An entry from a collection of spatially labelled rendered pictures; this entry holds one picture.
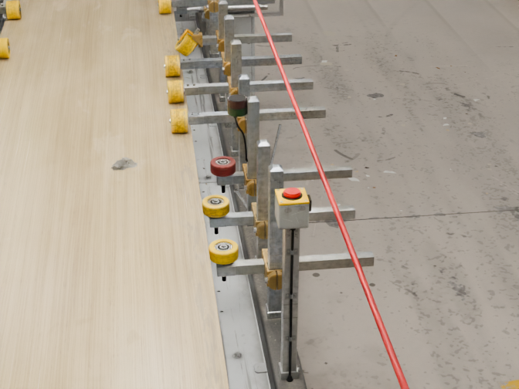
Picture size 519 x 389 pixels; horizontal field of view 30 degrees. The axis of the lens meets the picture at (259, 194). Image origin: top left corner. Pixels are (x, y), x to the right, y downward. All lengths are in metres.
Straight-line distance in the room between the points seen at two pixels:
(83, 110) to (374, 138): 2.26
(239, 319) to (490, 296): 1.55
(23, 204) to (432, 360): 1.66
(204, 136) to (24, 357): 1.79
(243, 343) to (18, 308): 0.65
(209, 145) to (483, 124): 2.21
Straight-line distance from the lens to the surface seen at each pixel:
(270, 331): 2.64
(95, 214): 2.81
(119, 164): 3.05
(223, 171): 3.02
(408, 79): 6.14
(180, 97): 3.45
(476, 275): 4.23
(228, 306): 2.87
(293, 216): 2.20
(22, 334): 2.37
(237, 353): 2.69
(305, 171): 3.09
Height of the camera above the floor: 2.29
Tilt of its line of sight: 29 degrees down
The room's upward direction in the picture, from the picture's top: straight up
